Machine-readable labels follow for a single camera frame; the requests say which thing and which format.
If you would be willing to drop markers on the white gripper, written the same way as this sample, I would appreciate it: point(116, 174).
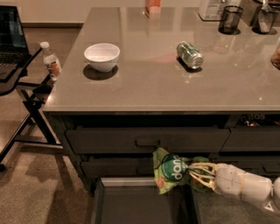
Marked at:
point(228, 179)

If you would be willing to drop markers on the green rice chip bag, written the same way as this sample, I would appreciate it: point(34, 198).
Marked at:
point(172, 170)

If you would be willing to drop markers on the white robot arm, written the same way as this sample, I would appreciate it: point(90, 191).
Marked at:
point(273, 205)

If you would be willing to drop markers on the top right drawer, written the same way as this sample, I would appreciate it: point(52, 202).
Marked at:
point(258, 138)

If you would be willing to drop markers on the middle right drawer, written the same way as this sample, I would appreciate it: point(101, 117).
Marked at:
point(264, 166)

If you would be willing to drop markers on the snack bag in drawer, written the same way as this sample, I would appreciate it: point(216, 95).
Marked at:
point(254, 120)

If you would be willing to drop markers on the open bottom left drawer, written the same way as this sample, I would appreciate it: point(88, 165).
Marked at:
point(138, 201)

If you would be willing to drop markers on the middle left drawer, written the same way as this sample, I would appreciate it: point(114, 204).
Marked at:
point(118, 167)

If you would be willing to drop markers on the top left drawer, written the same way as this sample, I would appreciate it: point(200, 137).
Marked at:
point(145, 140)

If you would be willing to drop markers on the green soda can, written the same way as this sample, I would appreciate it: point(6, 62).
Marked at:
point(190, 55)

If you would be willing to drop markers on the black mesh cup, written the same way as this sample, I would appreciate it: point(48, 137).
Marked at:
point(230, 19)

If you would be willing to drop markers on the white ceramic bowl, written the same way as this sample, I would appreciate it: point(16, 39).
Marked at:
point(102, 57)

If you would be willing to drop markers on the black laptop stand table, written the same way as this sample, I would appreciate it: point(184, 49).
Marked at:
point(33, 95)

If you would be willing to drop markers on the clear plastic water bottle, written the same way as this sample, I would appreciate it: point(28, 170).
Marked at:
point(51, 61)

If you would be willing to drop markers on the black laptop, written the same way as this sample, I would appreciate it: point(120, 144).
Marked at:
point(14, 52)

